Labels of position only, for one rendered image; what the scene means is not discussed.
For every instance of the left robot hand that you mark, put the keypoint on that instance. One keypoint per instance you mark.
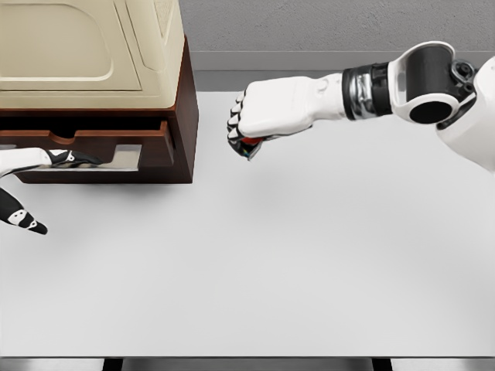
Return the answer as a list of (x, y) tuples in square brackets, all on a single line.
[(23, 159)]

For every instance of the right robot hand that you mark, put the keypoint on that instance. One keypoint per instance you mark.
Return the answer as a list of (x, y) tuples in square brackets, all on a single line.
[(274, 104)]

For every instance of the small red switch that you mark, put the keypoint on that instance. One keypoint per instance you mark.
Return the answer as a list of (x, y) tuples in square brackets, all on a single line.
[(251, 141)]

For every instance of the brown cabinet with beige top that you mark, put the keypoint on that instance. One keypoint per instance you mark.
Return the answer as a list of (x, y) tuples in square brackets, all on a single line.
[(96, 58)]

